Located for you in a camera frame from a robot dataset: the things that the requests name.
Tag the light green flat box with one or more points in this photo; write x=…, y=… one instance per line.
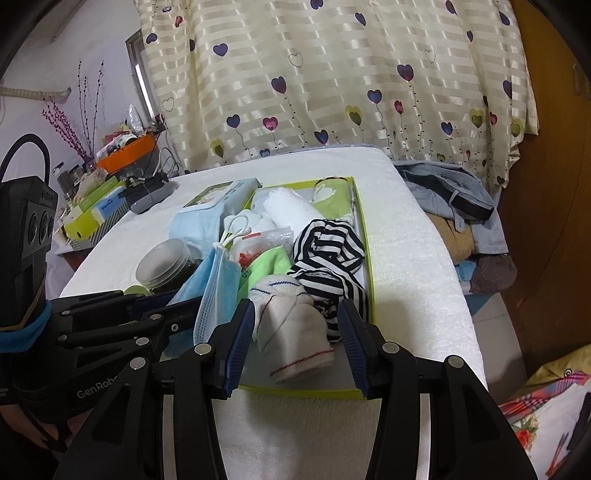
x=99, y=194

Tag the beige wall rack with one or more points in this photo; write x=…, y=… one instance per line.
x=27, y=93

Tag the green cream jar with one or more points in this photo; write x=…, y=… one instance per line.
x=136, y=290

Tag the plaid floral bedsheet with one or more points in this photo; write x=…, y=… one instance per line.
x=545, y=415

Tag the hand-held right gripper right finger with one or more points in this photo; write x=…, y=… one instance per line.
x=353, y=350

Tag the purple dried branches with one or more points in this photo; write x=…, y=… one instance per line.
x=60, y=124

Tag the brown wooden wardrobe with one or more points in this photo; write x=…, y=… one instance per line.
x=554, y=184

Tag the person's left hand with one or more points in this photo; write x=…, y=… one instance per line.
x=14, y=420

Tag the black grey electronic device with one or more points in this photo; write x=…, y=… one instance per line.
x=147, y=201

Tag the green white patterned towel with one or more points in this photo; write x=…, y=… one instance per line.
x=334, y=198

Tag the yellow printed cloth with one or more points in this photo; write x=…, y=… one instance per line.
x=563, y=364

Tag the cream curtain with hearts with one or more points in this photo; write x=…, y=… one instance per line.
x=323, y=69

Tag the small bright green cloth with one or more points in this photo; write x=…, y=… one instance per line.
x=270, y=265

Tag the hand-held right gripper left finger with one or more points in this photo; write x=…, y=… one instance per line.
x=242, y=346

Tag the orange tray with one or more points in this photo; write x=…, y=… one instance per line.
x=124, y=154

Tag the black belt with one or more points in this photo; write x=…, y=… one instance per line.
x=475, y=207

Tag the window frame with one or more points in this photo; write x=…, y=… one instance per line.
x=143, y=78

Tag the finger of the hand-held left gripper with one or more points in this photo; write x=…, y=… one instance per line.
x=157, y=302
x=180, y=314

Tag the pile of assorted packets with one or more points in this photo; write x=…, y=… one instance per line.
x=122, y=138

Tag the light blue wet wipes pack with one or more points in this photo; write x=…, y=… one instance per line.
x=203, y=226

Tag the lime green file box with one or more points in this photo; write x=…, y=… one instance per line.
x=83, y=226

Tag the frosted plastic jar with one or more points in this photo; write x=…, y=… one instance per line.
x=161, y=261

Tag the pale baby sock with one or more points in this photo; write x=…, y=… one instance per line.
x=261, y=224

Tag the tan garment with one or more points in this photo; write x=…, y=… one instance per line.
x=452, y=240

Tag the white sock with coloured lines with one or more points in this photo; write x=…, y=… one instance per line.
x=291, y=337

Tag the yellow-green cardboard box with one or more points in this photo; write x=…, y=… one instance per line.
x=300, y=392

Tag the brown knit garment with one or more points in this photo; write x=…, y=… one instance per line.
x=494, y=274

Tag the blue face mask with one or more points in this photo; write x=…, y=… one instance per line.
x=207, y=295

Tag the blue tissue box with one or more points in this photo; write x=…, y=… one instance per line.
x=111, y=207

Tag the black white striped tray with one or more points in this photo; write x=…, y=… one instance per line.
x=92, y=240

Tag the clear plastic snack bag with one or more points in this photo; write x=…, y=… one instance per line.
x=258, y=242

